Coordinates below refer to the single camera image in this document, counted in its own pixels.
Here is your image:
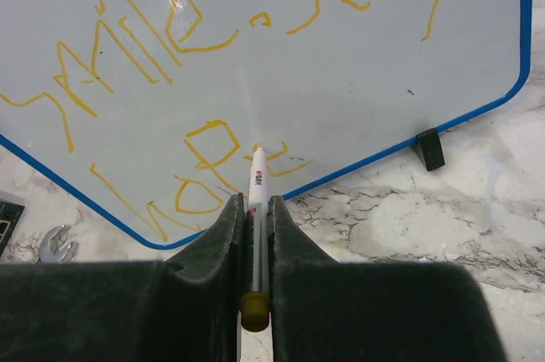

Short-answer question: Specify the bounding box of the yellow white marker pen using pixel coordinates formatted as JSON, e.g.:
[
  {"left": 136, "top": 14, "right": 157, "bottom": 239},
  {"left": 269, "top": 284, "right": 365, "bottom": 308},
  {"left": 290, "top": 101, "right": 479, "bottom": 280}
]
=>
[{"left": 239, "top": 146, "right": 271, "bottom": 333}]

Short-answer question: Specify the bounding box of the silver open-end wrench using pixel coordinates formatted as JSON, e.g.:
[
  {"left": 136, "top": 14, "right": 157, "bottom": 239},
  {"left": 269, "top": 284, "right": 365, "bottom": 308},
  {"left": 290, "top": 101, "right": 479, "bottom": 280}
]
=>
[{"left": 38, "top": 224, "right": 79, "bottom": 263}]

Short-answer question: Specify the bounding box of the black rectangular box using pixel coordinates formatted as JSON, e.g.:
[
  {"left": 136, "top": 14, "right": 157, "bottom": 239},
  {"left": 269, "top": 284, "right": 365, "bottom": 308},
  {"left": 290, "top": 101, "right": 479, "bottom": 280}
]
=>
[{"left": 0, "top": 191, "right": 26, "bottom": 255}]

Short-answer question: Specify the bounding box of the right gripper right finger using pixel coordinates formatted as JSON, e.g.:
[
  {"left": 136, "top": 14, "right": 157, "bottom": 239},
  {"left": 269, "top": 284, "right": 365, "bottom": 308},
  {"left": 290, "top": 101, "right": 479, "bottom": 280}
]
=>
[{"left": 268, "top": 196, "right": 506, "bottom": 361}]

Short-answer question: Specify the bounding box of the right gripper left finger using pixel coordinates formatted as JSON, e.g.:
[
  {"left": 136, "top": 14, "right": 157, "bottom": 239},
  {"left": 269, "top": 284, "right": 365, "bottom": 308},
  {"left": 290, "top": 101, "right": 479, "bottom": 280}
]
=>
[{"left": 1, "top": 194, "right": 244, "bottom": 361}]

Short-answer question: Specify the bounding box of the blue framed whiteboard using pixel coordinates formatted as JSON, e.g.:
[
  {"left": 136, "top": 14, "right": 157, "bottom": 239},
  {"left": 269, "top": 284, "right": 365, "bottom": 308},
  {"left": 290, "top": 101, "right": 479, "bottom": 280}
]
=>
[{"left": 1, "top": 0, "right": 532, "bottom": 250}]

